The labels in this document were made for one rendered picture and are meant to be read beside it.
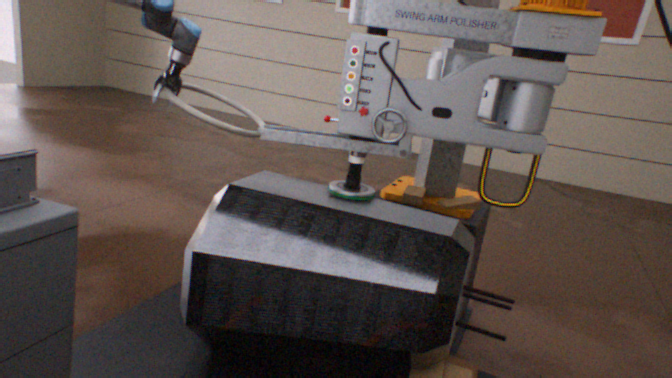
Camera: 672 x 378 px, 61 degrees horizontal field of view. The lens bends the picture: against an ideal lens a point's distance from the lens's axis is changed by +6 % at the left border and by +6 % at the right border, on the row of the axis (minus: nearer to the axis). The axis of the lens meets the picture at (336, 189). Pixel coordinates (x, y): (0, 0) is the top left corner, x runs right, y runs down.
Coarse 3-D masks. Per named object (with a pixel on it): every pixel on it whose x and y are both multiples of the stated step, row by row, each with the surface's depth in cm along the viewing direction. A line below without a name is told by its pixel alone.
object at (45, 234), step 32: (0, 224) 166; (32, 224) 171; (64, 224) 182; (0, 256) 164; (32, 256) 174; (64, 256) 185; (0, 288) 167; (32, 288) 177; (64, 288) 189; (0, 320) 170; (32, 320) 180; (64, 320) 193; (0, 352) 173; (32, 352) 184; (64, 352) 197
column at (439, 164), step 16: (464, 0) 268; (480, 0) 269; (496, 0) 270; (464, 48) 274; (480, 48) 275; (432, 144) 287; (448, 144) 288; (464, 144) 289; (432, 160) 289; (448, 160) 291; (416, 176) 307; (432, 176) 292; (448, 176) 293; (432, 192) 295; (448, 192) 296
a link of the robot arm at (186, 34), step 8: (176, 24) 220; (184, 24) 220; (192, 24) 222; (176, 32) 221; (184, 32) 221; (192, 32) 222; (200, 32) 225; (176, 40) 223; (184, 40) 222; (192, 40) 223; (176, 48) 224; (184, 48) 224; (192, 48) 225
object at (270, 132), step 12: (264, 132) 240; (276, 132) 239; (288, 132) 238; (300, 132) 249; (312, 132) 248; (324, 132) 248; (300, 144) 239; (312, 144) 238; (324, 144) 238; (336, 144) 237; (348, 144) 236; (360, 144) 236; (372, 144) 235; (384, 144) 234; (396, 144) 245; (396, 156) 235
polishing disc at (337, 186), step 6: (336, 180) 254; (342, 180) 256; (330, 186) 244; (336, 186) 244; (342, 186) 246; (366, 186) 252; (342, 192) 238; (348, 192) 238; (354, 192) 239; (360, 192) 240; (366, 192) 242; (372, 192) 243
